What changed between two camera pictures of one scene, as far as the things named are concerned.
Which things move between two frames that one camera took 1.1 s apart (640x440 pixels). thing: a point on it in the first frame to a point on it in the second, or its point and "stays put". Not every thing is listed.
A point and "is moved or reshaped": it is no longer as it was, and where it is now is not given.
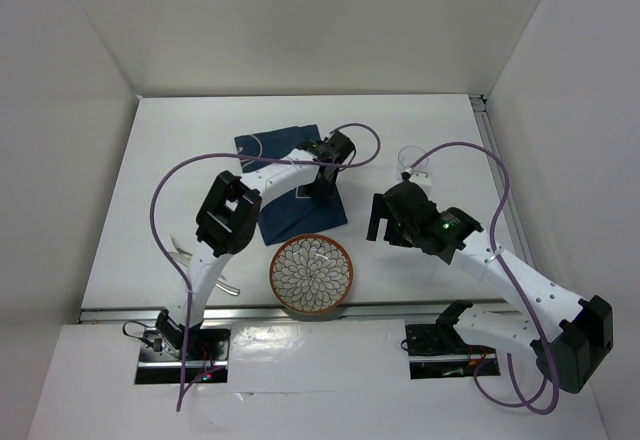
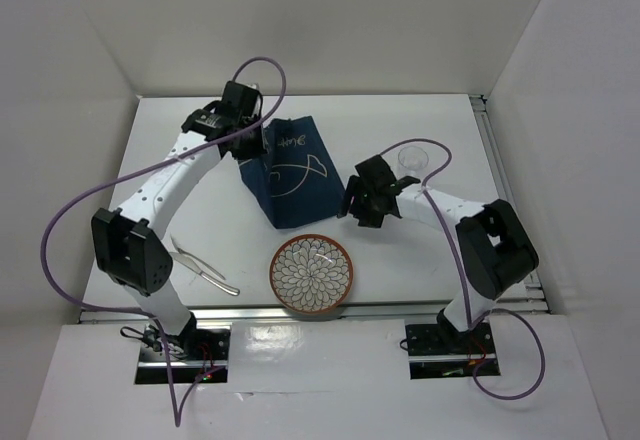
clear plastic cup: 407,157 stays put
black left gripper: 324,192 to 254,151
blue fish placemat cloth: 314,207 is moved or reshaped
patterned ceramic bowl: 311,274 stays put
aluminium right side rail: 489,133 stays put
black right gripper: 381,209 to 355,187
